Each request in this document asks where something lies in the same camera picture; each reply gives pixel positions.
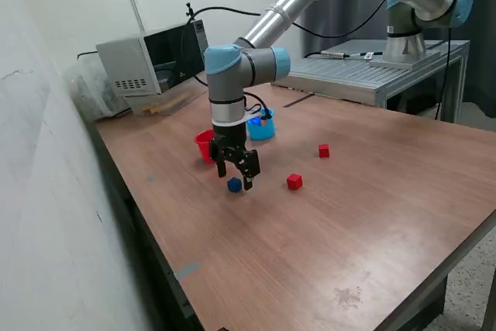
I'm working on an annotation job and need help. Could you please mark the blue cup bin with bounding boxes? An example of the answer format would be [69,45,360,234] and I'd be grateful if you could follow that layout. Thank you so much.
[246,108,277,142]

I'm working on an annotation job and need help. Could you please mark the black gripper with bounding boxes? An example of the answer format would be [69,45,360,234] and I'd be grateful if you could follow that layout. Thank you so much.
[208,121,261,191]

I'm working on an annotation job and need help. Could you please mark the silver microwave oven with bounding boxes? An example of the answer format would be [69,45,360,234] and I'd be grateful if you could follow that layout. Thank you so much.
[95,19,211,98]

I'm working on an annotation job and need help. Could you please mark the red cup bin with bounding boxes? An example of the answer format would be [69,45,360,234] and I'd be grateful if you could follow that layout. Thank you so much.
[193,129,216,164]

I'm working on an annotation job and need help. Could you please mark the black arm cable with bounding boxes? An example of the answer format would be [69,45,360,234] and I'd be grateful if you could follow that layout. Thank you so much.
[180,0,389,119]

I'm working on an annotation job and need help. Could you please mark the large grey tape strip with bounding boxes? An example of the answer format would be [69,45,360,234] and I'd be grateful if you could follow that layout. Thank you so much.
[174,261,202,282]

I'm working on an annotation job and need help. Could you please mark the aluminium mounting plate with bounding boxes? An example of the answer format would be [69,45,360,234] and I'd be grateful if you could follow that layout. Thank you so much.
[368,48,441,71]

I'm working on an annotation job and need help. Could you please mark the clear plastic bag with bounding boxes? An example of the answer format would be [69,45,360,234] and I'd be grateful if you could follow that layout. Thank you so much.
[63,57,133,123]

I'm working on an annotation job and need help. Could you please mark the dark brown strip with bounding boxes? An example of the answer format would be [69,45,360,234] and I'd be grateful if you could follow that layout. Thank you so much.
[283,92,315,109]

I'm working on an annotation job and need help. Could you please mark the aluminium profile robot stand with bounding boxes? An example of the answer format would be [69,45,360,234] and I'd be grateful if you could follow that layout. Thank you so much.
[268,38,472,123]

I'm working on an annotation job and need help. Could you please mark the wooden sticks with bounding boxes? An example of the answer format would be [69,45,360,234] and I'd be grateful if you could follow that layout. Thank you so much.
[140,95,191,116]

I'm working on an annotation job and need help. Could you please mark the thick black power cable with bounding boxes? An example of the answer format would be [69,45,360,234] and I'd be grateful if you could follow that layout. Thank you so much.
[433,26,455,121]

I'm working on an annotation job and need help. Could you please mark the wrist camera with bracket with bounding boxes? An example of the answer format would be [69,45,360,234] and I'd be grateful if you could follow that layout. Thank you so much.
[247,108,274,129]

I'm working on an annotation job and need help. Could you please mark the robot base connector cable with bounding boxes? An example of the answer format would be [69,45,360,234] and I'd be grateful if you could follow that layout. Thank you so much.
[320,49,385,60]

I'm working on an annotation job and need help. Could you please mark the white thin rod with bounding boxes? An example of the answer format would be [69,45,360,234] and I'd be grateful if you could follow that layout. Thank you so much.
[129,0,146,34]

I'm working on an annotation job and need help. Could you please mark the dark grey curtain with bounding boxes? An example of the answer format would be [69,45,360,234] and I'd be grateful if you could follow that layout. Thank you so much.
[301,0,496,108]

